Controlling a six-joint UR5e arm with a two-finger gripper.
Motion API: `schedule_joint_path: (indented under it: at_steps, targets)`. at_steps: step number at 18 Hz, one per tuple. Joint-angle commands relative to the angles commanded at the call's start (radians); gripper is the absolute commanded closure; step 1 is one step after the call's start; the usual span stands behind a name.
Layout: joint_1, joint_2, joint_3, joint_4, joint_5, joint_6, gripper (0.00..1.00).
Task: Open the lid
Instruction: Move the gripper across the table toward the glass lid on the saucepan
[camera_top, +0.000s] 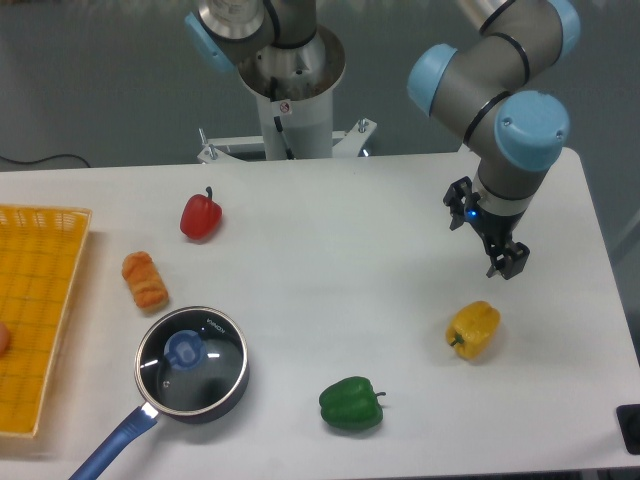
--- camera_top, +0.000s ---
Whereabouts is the glass lid blue knob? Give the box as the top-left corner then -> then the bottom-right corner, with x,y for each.
137,308 -> 248,414

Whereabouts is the green bell pepper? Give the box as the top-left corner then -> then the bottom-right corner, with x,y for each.
318,376 -> 386,431

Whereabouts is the yellow woven basket tray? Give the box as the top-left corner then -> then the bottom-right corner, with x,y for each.
1,204 -> 92,438

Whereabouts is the red bell pepper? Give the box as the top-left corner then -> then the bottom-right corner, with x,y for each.
179,186 -> 223,240

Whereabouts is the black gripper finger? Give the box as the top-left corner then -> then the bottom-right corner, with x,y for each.
486,241 -> 530,280
443,177 -> 473,231

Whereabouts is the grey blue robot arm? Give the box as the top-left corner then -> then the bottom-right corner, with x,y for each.
184,1 -> 581,279

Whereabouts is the yellow bell pepper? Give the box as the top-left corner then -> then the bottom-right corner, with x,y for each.
445,301 -> 501,360

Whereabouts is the dark saucepan blue handle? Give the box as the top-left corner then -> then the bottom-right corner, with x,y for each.
67,305 -> 251,480

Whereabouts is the white metal base frame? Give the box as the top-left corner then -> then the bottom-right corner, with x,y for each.
196,117 -> 378,165

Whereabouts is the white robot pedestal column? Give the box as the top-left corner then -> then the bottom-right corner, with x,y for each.
238,25 -> 345,160

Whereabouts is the orange bread roll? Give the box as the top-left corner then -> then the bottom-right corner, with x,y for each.
121,251 -> 169,312

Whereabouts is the black floor cable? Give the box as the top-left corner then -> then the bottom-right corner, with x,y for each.
0,153 -> 92,168

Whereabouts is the black device at table edge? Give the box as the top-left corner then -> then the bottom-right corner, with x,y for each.
616,404 -> 640,455

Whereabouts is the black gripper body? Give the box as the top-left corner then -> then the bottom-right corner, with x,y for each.
463,192 -> 524,250

